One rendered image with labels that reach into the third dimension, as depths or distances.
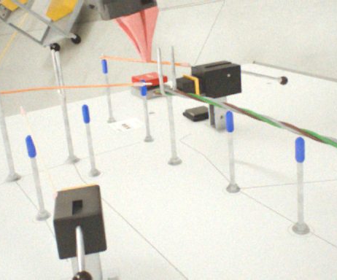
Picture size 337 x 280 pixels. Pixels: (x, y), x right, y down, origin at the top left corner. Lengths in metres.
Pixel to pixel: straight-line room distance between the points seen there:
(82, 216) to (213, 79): 0.34
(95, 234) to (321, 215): 0.21
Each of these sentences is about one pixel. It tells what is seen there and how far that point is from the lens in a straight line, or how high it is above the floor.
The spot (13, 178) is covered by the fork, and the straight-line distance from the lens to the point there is 0.59.
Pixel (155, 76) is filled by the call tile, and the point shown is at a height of 1.10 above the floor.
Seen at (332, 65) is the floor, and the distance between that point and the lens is 2.16.
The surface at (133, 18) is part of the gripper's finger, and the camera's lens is 0.59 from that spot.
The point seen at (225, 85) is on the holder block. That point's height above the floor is 1.13.
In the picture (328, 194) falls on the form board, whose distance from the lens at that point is 0.50.
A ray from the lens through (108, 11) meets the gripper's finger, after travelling 0.58.
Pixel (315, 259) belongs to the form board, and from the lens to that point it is 0.41.
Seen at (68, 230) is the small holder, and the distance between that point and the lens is 0.34.
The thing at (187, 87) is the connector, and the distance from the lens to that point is 0.61.
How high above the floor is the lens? 1.51
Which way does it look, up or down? 33 degrees down
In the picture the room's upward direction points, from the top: 56 degrees counter-clockwise
